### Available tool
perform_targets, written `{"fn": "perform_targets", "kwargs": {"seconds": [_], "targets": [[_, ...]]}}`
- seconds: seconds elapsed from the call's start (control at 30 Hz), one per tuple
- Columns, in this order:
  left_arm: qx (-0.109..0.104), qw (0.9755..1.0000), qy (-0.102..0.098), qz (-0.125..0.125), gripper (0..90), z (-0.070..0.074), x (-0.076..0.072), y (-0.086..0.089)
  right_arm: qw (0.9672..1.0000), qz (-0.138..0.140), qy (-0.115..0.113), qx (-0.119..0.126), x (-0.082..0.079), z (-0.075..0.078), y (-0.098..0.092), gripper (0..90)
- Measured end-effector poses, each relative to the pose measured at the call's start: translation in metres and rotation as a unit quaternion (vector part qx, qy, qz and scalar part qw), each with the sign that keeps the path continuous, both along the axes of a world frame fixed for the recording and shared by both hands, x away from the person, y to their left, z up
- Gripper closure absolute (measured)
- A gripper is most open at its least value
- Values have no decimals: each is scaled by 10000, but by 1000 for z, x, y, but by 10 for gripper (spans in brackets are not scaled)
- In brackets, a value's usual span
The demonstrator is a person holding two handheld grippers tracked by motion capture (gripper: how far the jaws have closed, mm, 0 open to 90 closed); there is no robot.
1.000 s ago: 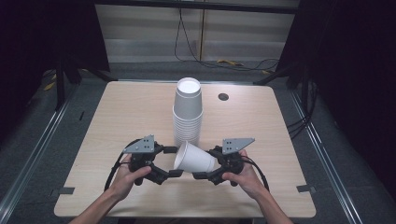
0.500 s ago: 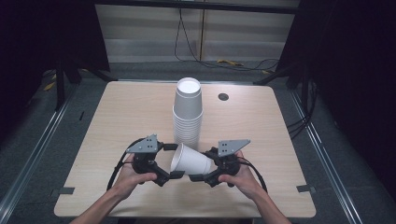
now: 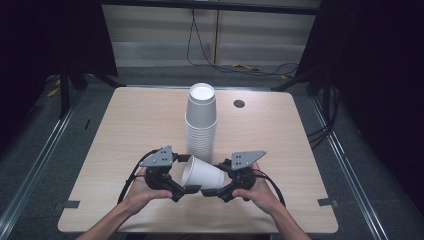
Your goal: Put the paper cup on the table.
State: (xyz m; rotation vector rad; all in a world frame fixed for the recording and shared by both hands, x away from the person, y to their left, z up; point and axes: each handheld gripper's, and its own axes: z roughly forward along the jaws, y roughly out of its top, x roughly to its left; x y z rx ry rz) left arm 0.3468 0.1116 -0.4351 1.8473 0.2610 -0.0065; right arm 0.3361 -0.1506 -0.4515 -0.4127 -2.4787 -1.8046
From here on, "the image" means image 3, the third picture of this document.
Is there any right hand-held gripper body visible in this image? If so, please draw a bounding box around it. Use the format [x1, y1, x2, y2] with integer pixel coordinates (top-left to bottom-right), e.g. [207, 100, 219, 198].
[225, 150, 268, 202]

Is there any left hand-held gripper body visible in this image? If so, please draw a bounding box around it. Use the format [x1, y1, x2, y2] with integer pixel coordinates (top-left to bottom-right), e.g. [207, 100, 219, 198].
[138, 144, 175, 192]

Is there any single white paper cup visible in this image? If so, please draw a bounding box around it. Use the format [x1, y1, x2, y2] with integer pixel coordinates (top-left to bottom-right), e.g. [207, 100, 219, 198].
[180, 154, 226, 191]

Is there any stack of white paper cups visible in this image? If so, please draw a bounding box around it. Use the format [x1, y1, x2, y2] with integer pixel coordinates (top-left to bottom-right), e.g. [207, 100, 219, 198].
[184, 82, 219, 165]

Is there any person's right hand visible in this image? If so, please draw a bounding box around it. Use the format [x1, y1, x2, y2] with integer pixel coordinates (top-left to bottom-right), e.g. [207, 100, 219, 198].
[231, 162, 285, 215]

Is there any person's left hand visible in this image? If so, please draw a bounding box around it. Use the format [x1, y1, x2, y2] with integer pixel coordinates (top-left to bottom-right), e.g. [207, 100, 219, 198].
[120, 166, 174, 217]

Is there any black metal stand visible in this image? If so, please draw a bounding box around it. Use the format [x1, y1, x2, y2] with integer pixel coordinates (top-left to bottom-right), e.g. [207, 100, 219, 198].
[271, 65, 332, 111]
[57, 64, 127, 120]

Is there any black overhead bar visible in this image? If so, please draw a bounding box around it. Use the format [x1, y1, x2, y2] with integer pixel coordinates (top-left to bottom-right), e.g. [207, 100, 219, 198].
[99, 0, 322, 16]

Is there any black curtain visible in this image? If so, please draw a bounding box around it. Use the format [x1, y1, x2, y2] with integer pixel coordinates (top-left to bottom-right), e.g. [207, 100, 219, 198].
[294, 0, 424, 216]
[0, 0, 119, 156]

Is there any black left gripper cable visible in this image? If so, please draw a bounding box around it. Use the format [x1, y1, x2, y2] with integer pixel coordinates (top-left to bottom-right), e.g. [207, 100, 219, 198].
[116, 148, 162, 205]

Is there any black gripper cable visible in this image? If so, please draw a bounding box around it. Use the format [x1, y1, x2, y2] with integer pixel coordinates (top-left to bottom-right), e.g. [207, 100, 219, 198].
[116, 148, 162, 205]
[252, 168, 287, 207]

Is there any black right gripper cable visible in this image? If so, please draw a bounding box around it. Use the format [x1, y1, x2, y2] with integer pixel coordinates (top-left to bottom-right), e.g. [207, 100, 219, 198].
[252, 168, 287, 207]

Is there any bundle of black cables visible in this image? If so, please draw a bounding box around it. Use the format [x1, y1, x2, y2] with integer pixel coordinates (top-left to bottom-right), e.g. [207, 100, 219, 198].
[306, 85, 342, 150]

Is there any metal floor rail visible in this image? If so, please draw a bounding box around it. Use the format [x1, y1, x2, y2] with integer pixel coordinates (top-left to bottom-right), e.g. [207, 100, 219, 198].
[0, 105, 76, 235]
[309, 95, 390, 240]

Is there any black hanging wall cable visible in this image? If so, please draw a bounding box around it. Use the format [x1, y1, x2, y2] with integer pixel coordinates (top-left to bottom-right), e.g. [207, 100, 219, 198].
[185, 8, 300, 77]

